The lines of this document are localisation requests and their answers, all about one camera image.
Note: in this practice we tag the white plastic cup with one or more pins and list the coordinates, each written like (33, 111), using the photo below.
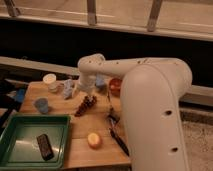
(50, 80)

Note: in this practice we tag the small blue cup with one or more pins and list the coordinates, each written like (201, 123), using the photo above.
(100, 82)

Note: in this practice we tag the orange fruit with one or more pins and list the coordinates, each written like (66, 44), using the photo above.
(94, 140)

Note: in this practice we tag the dark grape bunch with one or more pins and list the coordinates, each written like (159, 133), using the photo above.
(87, 103)

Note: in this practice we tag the red bowl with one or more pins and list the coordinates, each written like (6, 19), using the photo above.
(115, 86)

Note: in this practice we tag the green plastic tray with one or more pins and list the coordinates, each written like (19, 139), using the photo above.
(19, 149)

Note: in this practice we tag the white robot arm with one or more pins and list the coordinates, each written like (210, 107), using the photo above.
(150, 93)

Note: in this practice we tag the dark rectangular sponge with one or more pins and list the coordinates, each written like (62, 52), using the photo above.
(45, 147)

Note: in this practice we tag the wooden cutting board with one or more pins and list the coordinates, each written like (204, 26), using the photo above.
(78, 153)

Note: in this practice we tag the blue plastic cup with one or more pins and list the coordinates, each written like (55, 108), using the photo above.
(41, 105)

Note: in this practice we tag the blue object at left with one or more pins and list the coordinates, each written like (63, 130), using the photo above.
(20, 95)

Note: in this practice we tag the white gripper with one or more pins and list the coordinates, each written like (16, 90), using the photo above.
(86, 83)

